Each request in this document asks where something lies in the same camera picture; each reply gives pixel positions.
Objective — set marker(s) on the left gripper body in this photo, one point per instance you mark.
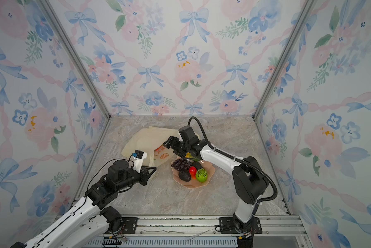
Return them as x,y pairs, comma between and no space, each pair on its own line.
135,177

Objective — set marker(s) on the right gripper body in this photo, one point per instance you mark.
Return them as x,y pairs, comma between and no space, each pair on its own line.
181,146

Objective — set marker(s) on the green-orange mango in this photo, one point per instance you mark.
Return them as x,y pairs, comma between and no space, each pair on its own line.
189,156

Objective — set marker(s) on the red apple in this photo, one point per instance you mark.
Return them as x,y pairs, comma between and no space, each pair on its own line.
192,171

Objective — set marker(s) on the green custard apple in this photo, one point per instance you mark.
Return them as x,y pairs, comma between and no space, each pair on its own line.
201,175

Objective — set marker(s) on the yellow plastic bag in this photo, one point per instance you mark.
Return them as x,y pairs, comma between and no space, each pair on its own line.
150,141

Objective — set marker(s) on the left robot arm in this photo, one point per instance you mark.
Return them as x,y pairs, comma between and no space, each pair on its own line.
92,216

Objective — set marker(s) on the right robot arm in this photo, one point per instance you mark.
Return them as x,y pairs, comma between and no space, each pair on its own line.
250,183

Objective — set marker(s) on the dark avocado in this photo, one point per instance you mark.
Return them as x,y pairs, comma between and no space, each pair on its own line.
197,165
184,175

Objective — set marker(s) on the purple grape bunch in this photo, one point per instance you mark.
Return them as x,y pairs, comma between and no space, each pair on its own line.
181,165

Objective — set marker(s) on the pink scalloped fruit plate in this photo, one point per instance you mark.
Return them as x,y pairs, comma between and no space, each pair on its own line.
193,182

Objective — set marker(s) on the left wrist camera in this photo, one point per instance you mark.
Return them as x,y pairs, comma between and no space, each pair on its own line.
138,158

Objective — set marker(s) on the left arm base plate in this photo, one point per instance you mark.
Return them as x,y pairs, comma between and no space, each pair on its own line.
129,225

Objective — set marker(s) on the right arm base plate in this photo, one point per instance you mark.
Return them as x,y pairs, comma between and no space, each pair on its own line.
232,225

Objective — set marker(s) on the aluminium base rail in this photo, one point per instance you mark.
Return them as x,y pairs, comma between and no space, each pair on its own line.
199,232

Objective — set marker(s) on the right aluminium corner post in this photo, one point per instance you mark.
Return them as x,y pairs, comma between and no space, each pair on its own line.
288,48

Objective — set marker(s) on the aluminium corner post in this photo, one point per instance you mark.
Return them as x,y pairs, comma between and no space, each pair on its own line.
288,48
53,19

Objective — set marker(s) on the left aluminium corner post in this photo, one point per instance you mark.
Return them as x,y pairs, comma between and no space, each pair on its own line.
53,19

